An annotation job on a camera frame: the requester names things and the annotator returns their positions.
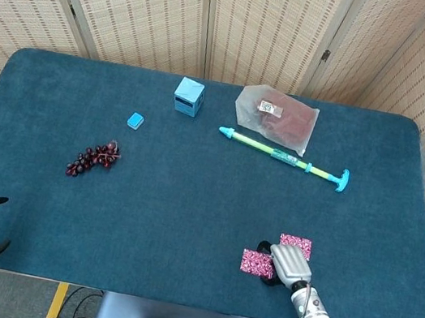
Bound green blue toy water pump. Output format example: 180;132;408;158
210;125;356;196

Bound pink patterned rectangular block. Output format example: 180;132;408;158
238;247;278;281
277;232;315;262

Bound blue carpet table cover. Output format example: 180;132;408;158
0;41;425;318

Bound clear bag with red contents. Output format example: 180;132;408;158
228;80;324;159

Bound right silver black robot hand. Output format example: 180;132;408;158
251;238;318;295

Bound small blue white box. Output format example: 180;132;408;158
125;110;147;132

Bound light blue cardboard box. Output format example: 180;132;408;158
170;75;208;120

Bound black floor cables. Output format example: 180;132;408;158
32;278;106;318

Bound dark red grape bunch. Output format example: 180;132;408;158
63;133;124;187

